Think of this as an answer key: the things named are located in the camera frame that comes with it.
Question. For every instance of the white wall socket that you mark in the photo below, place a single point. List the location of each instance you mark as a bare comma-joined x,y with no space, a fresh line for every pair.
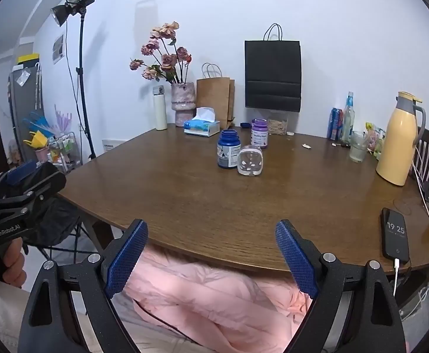
113,145

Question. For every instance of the dried pink flowers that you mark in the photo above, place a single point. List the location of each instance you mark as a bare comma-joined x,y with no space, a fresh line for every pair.
168,60

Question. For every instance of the yellow thermos jug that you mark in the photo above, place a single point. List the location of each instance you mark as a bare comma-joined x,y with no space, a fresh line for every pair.
396,143

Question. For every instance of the black paper bag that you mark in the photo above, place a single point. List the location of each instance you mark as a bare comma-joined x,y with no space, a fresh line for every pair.
273,73

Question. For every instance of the person's left hand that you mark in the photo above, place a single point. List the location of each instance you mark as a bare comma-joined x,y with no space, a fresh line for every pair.
12,255

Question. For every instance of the brown paper bag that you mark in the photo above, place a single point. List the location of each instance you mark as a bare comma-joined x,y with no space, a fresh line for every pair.
214,95

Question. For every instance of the folding stool frame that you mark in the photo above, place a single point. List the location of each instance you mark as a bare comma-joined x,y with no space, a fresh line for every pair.
78,241

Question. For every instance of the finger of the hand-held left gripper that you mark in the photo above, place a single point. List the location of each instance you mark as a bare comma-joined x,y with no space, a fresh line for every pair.
23,174
41,187

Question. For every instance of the blue tissue box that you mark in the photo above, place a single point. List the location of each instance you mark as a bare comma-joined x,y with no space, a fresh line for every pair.
201,128

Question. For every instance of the purple supplement bottle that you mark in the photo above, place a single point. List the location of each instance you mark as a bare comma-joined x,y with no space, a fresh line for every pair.
259,134

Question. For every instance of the wall paper note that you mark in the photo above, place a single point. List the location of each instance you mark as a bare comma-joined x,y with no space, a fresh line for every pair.
58,48

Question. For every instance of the clear plastic cup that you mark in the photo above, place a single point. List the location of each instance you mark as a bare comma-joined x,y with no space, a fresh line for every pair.
250,161

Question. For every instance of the clear glass bottle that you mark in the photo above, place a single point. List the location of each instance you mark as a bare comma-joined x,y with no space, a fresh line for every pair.
347,121

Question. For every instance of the blue plastic hangers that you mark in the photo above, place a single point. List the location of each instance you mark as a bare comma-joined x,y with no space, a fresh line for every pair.
39,123

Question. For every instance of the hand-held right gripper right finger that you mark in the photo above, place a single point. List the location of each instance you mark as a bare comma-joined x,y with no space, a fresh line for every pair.
297,261

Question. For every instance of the purple plastic hangers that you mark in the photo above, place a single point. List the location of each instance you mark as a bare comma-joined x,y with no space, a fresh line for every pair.
63,119

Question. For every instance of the white thermos bottle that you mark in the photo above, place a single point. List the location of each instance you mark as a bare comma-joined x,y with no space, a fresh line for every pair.
159,110

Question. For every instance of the black smartphone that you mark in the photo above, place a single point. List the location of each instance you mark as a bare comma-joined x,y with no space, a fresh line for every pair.
395,233

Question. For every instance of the drinking glass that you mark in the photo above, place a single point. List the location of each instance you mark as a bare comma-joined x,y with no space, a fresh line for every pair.
358,149

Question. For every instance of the blue supplement bottle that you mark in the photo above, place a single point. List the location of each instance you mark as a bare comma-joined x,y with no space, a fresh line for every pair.
228,150

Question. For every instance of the snack packets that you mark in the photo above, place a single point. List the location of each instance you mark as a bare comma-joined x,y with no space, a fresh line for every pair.
375,139

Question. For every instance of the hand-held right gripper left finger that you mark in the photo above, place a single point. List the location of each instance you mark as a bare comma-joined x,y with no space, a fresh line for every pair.
122,261

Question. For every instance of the blue soda can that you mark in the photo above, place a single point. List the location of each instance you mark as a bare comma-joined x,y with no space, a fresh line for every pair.
334,125

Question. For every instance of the pink padded jacket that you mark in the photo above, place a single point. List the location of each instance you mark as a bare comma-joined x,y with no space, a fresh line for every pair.
199,301

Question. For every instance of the glass jar of oats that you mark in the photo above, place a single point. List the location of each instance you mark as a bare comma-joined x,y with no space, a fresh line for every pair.
277,127

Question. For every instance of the pink ceramic vase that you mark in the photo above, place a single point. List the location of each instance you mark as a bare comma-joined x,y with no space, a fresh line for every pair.
183,101

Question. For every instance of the grey refrigerator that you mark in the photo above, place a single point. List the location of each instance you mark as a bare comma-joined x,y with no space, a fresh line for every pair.
25,103

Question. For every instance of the yellow box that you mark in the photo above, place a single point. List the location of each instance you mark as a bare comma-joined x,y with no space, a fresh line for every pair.
28,59

